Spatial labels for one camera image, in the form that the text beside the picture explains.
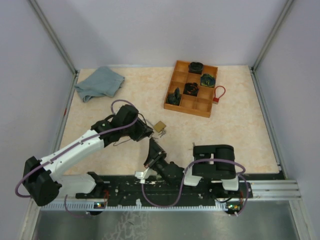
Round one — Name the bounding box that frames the black red coiled strap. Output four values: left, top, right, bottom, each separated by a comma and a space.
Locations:
183, 82, 200, 96

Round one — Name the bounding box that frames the blue folded cloth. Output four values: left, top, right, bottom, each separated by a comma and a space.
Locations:
74, 66, 125, 103

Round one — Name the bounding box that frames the red cable lock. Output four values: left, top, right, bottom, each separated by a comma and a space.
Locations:
212, 85, 226, 104

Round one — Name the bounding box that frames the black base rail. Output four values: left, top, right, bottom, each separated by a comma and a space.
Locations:
75, 175, 253, 204

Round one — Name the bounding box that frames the brass padlock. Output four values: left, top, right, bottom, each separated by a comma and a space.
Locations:
147, 120, 166, 133

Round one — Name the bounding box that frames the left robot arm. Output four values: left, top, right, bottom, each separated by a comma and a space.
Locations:
21, 104, 154, 207

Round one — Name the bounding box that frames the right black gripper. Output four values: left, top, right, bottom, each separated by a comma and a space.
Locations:
144, 137, 169, 179

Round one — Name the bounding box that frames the black cable lock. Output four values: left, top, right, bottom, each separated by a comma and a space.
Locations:
138, 113, 148, 125

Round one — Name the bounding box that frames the wooden compartment tray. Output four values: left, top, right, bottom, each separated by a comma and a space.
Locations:
163, 60, 218, 118

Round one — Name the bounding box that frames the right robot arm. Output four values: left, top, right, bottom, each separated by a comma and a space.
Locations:
143, 139, 241, 198

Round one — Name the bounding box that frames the dark crumpled strap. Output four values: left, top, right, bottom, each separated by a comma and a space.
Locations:
167, 86, 183, 106

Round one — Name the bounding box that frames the white toothed cable duct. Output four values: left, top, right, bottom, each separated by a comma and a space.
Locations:
40, 198, 244, 212

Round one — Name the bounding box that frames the green yellow coiled strap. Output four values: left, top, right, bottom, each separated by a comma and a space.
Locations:
200, 73, 216, 88

